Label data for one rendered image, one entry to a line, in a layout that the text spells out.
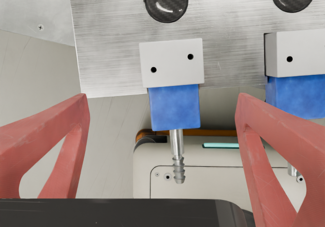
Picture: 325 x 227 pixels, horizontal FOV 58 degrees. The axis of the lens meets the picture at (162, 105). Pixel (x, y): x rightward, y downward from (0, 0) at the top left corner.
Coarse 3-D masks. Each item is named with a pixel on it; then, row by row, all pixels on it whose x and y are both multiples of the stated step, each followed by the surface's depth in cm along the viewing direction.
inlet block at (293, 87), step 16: (288, 32) 23; (304, 32) 23; (320, 32) 23; (272, 48) 24; (288, 48) 23; (304, 48) 23; (320, 48) 23; (272, 64) 24; (288, 64) 23; (304, 64) 23; (320, 64) 23; (272, 80) 25; (288, 80) 25; (304, 80) 25; (320, 80) 25; (272, 96) 26; (288, 96) 25; (304, 96) 25; (320, 96) 25; (288, 112) 25; (304, 112) 25; (320, 112) 25
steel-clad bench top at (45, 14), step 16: (0, 0) 30; (16, 0) 30; (32, 0) 30; (48, 0) 30; (64, 0) 30; (0, 16) 31; (16, 16) 31; (32, 16) 31; (48, 16) 31; (64, 16) 31; (16, 32) 31; (32, 32) 31; (48, 32) 31; (64, 32) 31
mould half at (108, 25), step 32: (96, 0) 25; (128, 0) 25; (192, 0) 25; (224, 0) 25; (256, 0) 25; (320, 0) 25; (96, 32) 26; (128, 32) 26; (160, 32) 26; (192, 32) 26; (224, 32) 26; (256, 32) 26; (96, 64) 26; (128, 64) 26; (224, 64) 26; (256, 64) 26; (96, 96) 26
